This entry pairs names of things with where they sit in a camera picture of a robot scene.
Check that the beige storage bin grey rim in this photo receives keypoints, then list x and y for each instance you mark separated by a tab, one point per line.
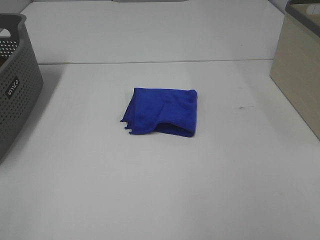
296	65

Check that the grey perforated plastic basket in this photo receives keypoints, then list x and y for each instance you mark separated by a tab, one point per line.
21	80

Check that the blue towel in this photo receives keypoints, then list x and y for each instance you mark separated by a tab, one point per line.
169	111

